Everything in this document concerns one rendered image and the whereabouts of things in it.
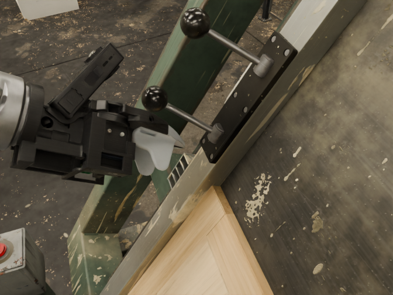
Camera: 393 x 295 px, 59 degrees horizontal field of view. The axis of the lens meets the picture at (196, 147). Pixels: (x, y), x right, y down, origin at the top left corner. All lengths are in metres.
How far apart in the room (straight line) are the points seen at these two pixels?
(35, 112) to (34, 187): 2.05
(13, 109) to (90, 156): 0.08
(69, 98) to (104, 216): 0.62
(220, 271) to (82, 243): 0.54
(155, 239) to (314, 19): 0.44
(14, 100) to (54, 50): 3.28
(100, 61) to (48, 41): 3.39
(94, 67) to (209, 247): 0.32
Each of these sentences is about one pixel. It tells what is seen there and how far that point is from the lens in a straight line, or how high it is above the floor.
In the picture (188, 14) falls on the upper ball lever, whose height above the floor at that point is 1.56.
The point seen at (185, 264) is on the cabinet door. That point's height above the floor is 1.19.
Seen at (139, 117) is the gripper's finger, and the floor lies 1.49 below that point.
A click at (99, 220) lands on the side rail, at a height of 0.94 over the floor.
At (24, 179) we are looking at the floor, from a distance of 2.48.
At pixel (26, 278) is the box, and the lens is 1.05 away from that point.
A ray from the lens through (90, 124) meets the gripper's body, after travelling 0.38.
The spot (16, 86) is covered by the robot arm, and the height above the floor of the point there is 1.56.
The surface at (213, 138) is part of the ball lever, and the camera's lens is 0.50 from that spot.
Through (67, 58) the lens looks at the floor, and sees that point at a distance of 3.46.
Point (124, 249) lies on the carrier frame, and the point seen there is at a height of 0.79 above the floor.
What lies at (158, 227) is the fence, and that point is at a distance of 0.65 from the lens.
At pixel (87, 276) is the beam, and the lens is 0.96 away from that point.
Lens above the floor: 1.75
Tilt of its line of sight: 47 degrees down
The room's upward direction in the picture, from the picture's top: straight up
